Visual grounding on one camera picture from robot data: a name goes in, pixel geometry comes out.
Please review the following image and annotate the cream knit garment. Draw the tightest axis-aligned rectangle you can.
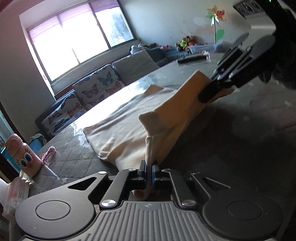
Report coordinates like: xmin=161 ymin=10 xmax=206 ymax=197
xmin=83 ymin=70 xmax=235 ymax=201

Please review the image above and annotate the window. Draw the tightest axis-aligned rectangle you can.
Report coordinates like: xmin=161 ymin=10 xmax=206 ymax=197
xmin=20 ymin=0 xmax=138 ymax=96

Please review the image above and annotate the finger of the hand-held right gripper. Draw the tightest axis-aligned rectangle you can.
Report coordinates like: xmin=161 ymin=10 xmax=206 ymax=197
xmin=199 ymin=47 xmax=263 ymax=104
xmin=211 ymin=32 xmax=250 ymax=80

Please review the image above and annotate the pink cartoon water bottle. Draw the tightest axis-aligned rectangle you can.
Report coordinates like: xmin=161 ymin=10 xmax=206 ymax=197
xmin=5 ymin=134 xmax=42 ymax=177

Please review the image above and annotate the blue chair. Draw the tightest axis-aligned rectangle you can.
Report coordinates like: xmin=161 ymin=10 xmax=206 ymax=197
xmin=29 ymin=139 xmax=48 ymax=154

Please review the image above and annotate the clear plastic storage box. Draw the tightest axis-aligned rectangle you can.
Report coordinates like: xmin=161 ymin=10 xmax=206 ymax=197
xmin=188 ymin=42 xmax=224 ymax=54

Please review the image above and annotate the wide butterfly print cushion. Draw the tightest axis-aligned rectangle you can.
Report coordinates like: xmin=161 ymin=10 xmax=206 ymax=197
xmin=42 ymin=93 xmax=87 ymax=137

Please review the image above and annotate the grey cloth on chair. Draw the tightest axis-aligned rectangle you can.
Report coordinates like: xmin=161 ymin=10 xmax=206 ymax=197
xmin=29 ymin=133 xmax=47 ymax=144

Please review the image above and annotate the square butterfly print cushion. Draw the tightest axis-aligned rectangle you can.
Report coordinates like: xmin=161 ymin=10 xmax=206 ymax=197
xmin=73 ymin=64 xmax=125 ymax=111

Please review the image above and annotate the dark blue sofa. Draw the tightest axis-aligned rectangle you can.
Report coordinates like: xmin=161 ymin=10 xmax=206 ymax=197
xmin=35 ymin=50 xmax=192 ymax=142

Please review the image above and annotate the flower wall sticker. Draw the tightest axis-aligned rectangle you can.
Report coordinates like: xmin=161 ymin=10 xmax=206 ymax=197
xmin=206 ymin=5 xmax=227 ymax=44

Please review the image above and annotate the plain grey cushion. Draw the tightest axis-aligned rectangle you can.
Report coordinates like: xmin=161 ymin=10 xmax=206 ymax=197
xmin=112 ymin=50 xmax=160 ymax=86

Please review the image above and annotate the white plush toy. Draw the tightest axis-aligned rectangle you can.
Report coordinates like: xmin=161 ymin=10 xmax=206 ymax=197
xmin=129 ymin=44 xmax=145 ymax=54

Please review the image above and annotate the tissue pack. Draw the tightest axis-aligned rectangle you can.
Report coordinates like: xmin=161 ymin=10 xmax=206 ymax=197
xmin=0 ymin=176 xmax=30 ymax=220

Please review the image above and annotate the black remote control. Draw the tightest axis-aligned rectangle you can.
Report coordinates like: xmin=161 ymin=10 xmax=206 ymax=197
xmin=177 ymin=54 xmax=208 ymax=65

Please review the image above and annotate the pink bottle strap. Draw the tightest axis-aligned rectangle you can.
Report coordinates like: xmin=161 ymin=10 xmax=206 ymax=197
xmin=42 ymin=146 xmax=57 ymax=165

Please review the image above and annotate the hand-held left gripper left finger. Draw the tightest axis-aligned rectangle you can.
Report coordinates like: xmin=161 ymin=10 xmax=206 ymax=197
xmin=68 ymin=161 xmax=148 ymax=209

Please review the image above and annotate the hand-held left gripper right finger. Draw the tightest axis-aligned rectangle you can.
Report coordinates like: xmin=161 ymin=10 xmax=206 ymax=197
xmin=151 ymin=164 xmax=232 ymax=207

